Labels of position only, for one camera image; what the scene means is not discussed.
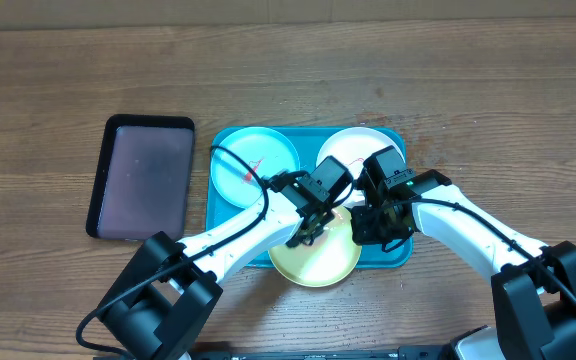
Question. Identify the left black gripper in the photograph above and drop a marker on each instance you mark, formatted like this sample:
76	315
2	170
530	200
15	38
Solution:
299	241

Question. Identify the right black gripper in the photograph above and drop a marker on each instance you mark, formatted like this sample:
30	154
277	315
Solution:
369	234

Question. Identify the yellow-green plate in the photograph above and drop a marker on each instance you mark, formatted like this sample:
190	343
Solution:
330	259

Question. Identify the white plate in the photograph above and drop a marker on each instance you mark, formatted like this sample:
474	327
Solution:
352	146

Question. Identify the light blue plate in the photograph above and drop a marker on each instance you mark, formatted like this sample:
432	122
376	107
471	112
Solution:
261	149

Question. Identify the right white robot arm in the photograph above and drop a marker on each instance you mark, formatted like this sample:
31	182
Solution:
533	284

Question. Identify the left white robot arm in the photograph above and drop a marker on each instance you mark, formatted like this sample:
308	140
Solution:
162	299

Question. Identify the black tray with water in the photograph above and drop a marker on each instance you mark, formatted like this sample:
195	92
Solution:
142	179

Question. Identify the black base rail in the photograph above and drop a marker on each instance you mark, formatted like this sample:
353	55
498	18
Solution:
411	352

